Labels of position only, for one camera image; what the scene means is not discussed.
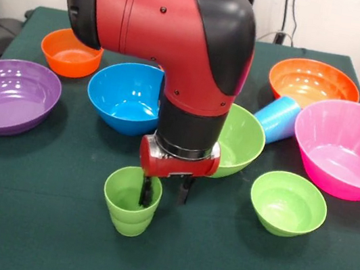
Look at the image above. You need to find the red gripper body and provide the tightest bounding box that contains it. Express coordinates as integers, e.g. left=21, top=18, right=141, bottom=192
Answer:
left=135, top=134, right=223, bottom=189

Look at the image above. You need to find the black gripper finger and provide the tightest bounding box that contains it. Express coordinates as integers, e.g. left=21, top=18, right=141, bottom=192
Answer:
left=137, top=174, right=156, bottom=209
left=176, top=174, right=197, bottom=207

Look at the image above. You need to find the stack of green cups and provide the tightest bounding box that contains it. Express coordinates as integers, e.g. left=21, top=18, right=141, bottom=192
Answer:
left=97, top=161, right=166, bottom=241

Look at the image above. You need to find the large green bowl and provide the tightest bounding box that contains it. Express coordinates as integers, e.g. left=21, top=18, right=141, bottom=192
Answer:
left=207, top=101, right=271, bottom=186

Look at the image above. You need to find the small green bowl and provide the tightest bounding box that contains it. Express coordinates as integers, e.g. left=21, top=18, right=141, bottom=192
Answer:
left=244, top=166, right=333, bottom=243

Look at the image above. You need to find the blue cup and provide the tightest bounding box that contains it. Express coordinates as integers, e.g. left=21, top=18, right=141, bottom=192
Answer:
left=249, top=91, right=303, bottom=150

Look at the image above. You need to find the wide purple bowl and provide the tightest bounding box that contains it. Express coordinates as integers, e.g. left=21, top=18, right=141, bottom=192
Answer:
left=0, top=56, right=66, bottom=145

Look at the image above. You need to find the blue bowl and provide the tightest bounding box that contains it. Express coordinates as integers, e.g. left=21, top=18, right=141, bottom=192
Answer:
left=81, top=55, right=170, bottom=140

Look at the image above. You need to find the dark green tablecloth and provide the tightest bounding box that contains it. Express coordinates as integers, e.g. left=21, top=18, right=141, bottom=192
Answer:
left=0, top=0, right=360, bottom=270

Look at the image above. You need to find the small orange bowl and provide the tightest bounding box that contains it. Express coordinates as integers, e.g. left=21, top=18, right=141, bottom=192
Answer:
left=37, top=24, right=108, bottom=83

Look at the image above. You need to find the wide red-orange bowl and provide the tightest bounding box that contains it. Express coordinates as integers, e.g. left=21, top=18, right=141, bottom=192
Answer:
left=264, top=52, right=360, bottom=118

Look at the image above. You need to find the large pink bowl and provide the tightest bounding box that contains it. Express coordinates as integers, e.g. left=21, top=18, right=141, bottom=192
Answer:
left=284, top=93, right=360, bottom=203

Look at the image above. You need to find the white cable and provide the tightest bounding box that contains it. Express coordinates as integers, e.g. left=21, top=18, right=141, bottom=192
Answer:
left=255, top=27, right=280, bottom=45

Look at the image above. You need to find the black wall cable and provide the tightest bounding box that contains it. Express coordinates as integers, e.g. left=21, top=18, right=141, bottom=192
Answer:
left=278, top=0, right=303, bottom=48

